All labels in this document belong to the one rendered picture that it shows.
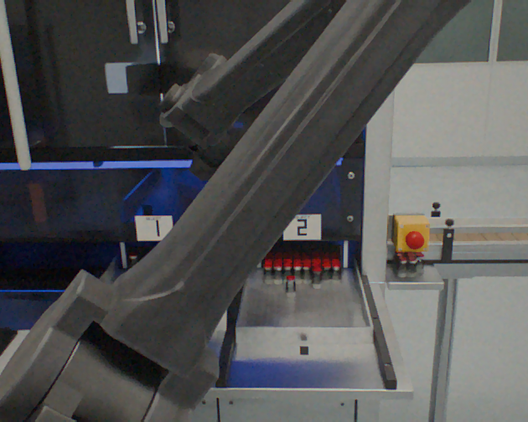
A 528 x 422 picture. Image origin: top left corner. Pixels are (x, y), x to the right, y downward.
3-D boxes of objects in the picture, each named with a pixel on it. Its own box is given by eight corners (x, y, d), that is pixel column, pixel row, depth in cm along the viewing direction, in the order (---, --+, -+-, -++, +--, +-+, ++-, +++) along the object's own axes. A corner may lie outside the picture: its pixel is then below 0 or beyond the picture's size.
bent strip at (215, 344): (214, 320, 114) (212, 295, 112) (228, 320, 114) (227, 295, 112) (202, 359, 101) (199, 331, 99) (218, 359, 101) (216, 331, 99)
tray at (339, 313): (250, 269, 138) (249, 255, 137) (354, 268, 136) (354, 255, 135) (235, 342, 106) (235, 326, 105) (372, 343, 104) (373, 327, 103)
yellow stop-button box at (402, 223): (390, 240, 132) (392, 212, 130) (421, 240, 131) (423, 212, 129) (396, 253, 125) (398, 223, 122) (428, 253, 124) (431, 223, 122)
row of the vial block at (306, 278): (264, 280, 131) (263, 262, 129) (340, 280, 130) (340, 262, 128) (263, 285, 129) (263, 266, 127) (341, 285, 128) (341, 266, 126)
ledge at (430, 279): (379, 265, 142) (380, 259, 141) (430, 265, 141) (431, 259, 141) (388, 290, 129) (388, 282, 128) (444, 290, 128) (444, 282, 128)
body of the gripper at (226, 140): (207, 143, 89) (178, 116, 84) (257, 137, 83) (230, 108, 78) (195, 177, 87) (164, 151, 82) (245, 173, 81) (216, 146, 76)
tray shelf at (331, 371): (98, 275, 141) (97, 269, 140) (374, 275, 136) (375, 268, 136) (5, 395, 95) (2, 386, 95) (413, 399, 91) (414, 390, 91)
